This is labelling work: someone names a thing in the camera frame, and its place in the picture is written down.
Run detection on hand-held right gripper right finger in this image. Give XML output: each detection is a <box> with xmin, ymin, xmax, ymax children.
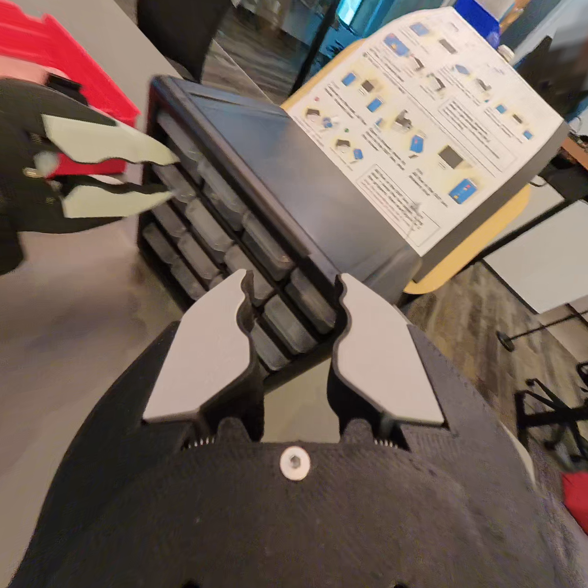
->
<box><xmin>327</xmin><ymin>274</ymin><xmax>445</xmax><ymax>437</ymax></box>

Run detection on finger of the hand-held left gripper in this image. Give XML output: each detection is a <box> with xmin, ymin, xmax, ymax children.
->
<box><xmin>60</xmin><ymin>177</ymin><xmax>178</xmax><ymax>219</ymax></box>
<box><xmin>41</xmin><ymin>115</ymin><xmax>179</xmax><ymax>166</ymax></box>

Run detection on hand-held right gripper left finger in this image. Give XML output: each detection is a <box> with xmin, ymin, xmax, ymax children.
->
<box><xmin>142</xmin><ymin>269</ymin><xmax>263</xmax><ymax>439</ymax></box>

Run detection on small clear plastic drawer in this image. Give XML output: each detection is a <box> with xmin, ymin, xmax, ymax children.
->
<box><xmin>154</xmin><ymin>163</ymin><xmax>196</xmax><ymax>203</ymax></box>

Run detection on black drawer cabinet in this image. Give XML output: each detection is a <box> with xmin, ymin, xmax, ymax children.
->
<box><xmin>135</xmin><ymin>76</ymin><xmax>423</xmax><ymax>391</ymax></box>

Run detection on rows of clear cabinet drawers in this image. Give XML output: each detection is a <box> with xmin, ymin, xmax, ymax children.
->
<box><xmin>142</xmin><ymin>112</ymin><xmax>338</xmax><ymax>373</ymax></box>

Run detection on red plastic bin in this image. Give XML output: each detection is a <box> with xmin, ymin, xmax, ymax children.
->
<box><xmin>0</xmin><ymin>0</ymin><xmax>141</xmax><ymax>180</ymax></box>

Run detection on black office chair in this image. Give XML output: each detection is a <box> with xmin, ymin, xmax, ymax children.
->
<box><xmin>137</xmin><ymin>0</ymin><xmax>232</xmax><ymax>83</ymax></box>

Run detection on black stand leg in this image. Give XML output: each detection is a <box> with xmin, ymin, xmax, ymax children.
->
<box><xmin>496</xmin><ymin>310</ymin><xmax>588</xmax><ymax>352</ymax></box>

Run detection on black chair wheel base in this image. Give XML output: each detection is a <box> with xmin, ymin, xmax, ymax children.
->
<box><xmin>514</xmin><ymin>360</ymin><xmax>588</xmax><ymax>465</ymax></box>

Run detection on white table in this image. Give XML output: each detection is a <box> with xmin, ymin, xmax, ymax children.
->
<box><xmin>482</xmin><ymin>184</ymin><xmax>588</xmax><ymax>315</ymax></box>

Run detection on black poster board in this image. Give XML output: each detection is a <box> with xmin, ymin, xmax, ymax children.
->
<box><xmin>413</xmin><ymin>122</ymin><xmax>570</xmax><ymax>283</ymax></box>

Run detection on red cloth object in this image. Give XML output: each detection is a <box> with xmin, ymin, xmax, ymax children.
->
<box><xmin>561</xmin><ymin>472</ymin><xmax>588</xmax><ymax>536</ymax></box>

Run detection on printed instruction poster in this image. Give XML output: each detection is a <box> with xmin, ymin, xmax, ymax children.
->
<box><xmin>287</xmin><ymin>7</ymin><xmax>566</xmax><ymax>258</ymax></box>

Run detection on blue plastic bin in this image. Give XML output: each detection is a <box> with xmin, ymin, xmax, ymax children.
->
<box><xmin>454</xmin><ymin>0</ymin><xmax>501</xmax><ymax>49</ymax></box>

